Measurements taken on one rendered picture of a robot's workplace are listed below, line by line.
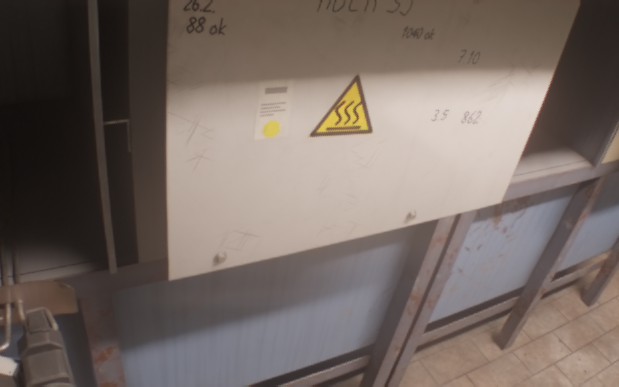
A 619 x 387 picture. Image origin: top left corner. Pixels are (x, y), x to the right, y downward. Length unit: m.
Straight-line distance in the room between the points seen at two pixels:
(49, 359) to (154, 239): 0.25
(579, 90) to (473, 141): 0.74
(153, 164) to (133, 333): 0.43
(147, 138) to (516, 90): 0.55
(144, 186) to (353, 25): 0.36
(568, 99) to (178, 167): 1.19
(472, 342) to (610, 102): 1.03
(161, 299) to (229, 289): 0.14
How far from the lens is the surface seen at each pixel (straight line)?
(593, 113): 1.51
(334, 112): 0.63
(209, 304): 1.04
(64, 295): 0.78
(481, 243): 1.46
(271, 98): 0.57
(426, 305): 1.37
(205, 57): 0.53
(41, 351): 0.67
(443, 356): 1.94
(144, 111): 0.67
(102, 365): 1.01
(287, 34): 0.55
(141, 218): 0.77
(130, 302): 0.98
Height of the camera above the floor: 1.42
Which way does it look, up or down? 35 degrees down
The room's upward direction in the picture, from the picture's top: 10 degrees clockwise
